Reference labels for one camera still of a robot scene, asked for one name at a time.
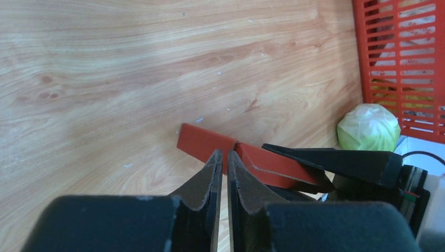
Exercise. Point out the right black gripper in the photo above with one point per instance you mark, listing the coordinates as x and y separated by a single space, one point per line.
372 176

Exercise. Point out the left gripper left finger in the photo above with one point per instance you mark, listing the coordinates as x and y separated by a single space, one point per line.
185 220

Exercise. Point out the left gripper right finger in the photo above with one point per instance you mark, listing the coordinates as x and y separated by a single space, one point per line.
261 220

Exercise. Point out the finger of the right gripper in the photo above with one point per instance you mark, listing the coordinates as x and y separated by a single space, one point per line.
296 196

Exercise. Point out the red paper box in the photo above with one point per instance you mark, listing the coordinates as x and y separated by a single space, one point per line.
270 168

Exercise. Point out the green cabbage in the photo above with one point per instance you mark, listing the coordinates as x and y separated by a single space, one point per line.
369 127

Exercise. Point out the red plastic shopping basket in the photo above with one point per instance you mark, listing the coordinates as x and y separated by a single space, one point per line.
401 59

